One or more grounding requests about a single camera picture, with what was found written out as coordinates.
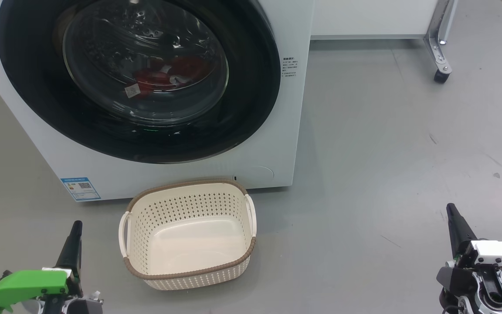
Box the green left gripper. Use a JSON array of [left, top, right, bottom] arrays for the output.
[[0, 221, 83, 313]]

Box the black washing machine door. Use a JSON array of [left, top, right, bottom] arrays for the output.
[[0, 0, 282, 165]]

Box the red garment with white trim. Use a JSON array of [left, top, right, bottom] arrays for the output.
[[124, 56, 210, 99]]

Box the white front-load washing machine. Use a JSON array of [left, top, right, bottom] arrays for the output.
[[0, 0, 315, 202]]

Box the cream perforated laundry basket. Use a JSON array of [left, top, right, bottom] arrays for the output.
[[119, 179, 258, 291]]

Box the blue energy label sticker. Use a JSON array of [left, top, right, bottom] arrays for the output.
[[61, 177, 102, 202]]

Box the metal panel leg with caster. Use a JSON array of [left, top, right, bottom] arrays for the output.
[[423, 0, 459, 84]]

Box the white partition panel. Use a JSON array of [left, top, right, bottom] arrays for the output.
[[311, 0, 440, 40]]

